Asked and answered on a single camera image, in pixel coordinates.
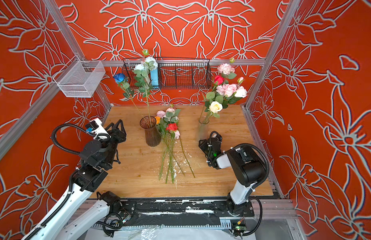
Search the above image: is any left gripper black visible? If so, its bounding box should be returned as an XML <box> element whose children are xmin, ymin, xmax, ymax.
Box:
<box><xmin>96</xmin><ymin>119</ymin><xmax>126</xmax><ymax>168</ymax></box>

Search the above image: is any clear ribbed glass vase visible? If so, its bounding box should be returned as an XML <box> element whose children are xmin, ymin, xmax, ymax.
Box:
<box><xmin>196</xmin><ymin>116</ymin><xmax>209</xmax><ymax>141</ymax></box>

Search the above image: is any peach rose stem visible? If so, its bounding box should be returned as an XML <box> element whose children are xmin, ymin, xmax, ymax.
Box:
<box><xmin>202</xmin><ymin>101</ymin><xmax>223</xmax><ymax>124</ymax></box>

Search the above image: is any red rose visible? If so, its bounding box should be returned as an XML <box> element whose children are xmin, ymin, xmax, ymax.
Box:
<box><xmin>165</xmin><ymin>123</ymin><xmax>178</xmax><ymax>184</ymax></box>

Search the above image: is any blue rose stem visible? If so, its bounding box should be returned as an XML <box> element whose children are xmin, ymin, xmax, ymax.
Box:
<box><xmin>113</xmin><ymin>73</ymin><xmax>143</xmax><ymax>117</ymax></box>

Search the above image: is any pink rose stem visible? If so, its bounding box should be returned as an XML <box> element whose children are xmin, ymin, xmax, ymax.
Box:
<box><xmin>215</xmin><ymin>84</ymin><xmax>239</xmax><ymax>105</ymax></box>

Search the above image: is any pale blue peony stem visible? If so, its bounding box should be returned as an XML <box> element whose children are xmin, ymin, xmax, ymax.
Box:
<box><xmin>133</xmin><ymin>49</ymin><xmax>158</xmax><ymax>117</ymax></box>

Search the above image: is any white rose stem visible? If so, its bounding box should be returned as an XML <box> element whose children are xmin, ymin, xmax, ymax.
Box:
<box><xmin>225</xmin><ymin>77</ymin><xmax>247</xmax><ymax>104</ymax></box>

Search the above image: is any red rose stem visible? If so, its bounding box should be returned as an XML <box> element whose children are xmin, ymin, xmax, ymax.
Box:
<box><xmin>213</xmin><ymin>75</ymin><xmax>224</xmax><ymax>97</ymax></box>

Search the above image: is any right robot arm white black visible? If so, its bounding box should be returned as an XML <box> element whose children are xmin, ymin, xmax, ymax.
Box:
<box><xmin>198</xmin><ymin>131</ymin><xmax>270</xmax><ymax>216</ymax></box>

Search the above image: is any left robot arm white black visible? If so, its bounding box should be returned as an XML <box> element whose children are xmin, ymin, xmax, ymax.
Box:
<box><xmin>24</xmin><ymin>118</ymin><xmax>127</xmax><ymax>240</ymax></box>

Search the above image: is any brown glass vase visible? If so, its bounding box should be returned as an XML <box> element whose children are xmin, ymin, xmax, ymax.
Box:
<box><xmin>139</xmin><ymin>116</ymin><xmax>161</xmax><ymax>147</ymax></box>

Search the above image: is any pile of artificial flowers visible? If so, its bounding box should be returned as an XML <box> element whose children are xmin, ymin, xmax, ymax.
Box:
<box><xmin>154</xmin><ymin>103</ymin><xmax>196</xmax><ymax>188</ymax></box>

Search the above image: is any blue card in basket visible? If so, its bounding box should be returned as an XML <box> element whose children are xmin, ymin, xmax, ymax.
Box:
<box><xmin>150</xmin><ymin>69</ymin><xmax>159</xmax><ymax>89</ymax></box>

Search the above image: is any aluminium back crossbar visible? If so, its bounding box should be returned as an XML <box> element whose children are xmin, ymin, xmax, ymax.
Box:
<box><xmin>80</xmin><ymin>58</ymin><xmax>266</xmax><ymax>68</ymax></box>

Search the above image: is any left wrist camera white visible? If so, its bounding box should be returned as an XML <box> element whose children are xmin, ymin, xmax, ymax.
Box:
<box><xmin>85</xmin><ymin>118</ymin><xmax>110</xmax><ymax>141</ymax></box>

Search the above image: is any clear acrylic wall box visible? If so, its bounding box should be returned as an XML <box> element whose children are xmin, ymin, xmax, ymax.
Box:
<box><xmin>52</xmin><ymin>56</ymin><xmax>105</xmax><ymax>98</ymax></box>

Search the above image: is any black wire basket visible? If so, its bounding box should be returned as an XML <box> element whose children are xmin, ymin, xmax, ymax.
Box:
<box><xmin>120</xmin><ymin>58</ymin><xmax>212</xmax><ymax>90</ymax></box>

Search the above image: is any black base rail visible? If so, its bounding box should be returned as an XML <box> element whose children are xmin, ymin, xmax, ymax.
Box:
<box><xmin>121</xmin><ymin>197</ymin><xmax>255</xmax><ymax>231</ymax></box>

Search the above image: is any aluminium frame post left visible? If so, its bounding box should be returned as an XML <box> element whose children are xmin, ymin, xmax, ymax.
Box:
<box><xmin>43</xmin><ymin>0</ymin><xmax>111</xmax><ymax>112</ymax></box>

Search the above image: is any aluminium frame post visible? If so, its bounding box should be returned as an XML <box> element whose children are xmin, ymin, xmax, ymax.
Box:
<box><xmin>43</xmin><ymin>0</ymin><xmax>111</xmax><ymax>112</ymax></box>
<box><xmin>244</xmin><ymin>0</ymin><xmax>300</xmax><ymax>111</ymax></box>

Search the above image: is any aluminium frame post right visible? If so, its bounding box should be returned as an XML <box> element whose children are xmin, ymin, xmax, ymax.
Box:
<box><xmin>244</xmin><ymin>0</ymin><xmax>300</xmax><ymax>111</ymax></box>

